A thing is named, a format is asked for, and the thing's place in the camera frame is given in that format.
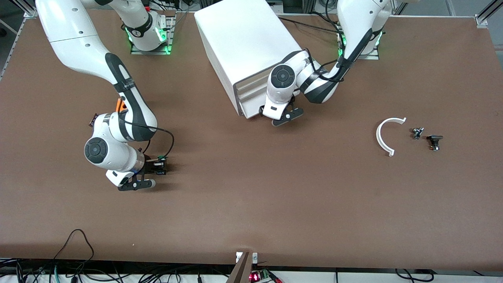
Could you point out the circuit board with red LED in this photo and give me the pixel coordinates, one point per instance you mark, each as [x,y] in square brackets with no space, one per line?
[259,276]

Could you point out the small silver metal part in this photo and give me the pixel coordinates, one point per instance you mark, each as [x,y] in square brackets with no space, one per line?
[417,133]

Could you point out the black push button part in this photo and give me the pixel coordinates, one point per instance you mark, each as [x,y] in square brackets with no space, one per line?
[434,138]

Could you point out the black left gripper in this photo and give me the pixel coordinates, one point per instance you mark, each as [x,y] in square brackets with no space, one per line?
[261,111]

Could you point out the white curved plastic arc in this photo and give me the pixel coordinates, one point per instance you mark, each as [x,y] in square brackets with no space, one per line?
[379,135]

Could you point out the aluminium frame profile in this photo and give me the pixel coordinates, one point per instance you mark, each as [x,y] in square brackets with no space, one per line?
[485,15]
[27,11]

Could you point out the small black contact block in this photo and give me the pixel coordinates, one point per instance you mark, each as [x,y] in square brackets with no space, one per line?
[93,119]

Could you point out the white mounting bracket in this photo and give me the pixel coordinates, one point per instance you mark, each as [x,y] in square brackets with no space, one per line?
[254,257]

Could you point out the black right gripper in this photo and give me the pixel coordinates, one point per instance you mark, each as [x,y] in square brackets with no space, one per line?
[150,165]

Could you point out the grey camera stand post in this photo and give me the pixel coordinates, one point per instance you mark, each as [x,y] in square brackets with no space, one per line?
[240,271]

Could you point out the orange button enclosure box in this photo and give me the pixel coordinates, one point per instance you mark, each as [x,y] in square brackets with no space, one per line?
[120,106]

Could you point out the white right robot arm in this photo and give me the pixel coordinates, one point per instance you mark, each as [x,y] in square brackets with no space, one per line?
[70,47]

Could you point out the white plastic tray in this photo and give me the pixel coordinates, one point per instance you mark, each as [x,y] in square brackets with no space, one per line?
[251,98]

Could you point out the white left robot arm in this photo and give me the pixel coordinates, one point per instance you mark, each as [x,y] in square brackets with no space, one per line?
[357,23]

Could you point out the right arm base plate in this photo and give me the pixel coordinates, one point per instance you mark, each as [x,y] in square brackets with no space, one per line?
[169,39]

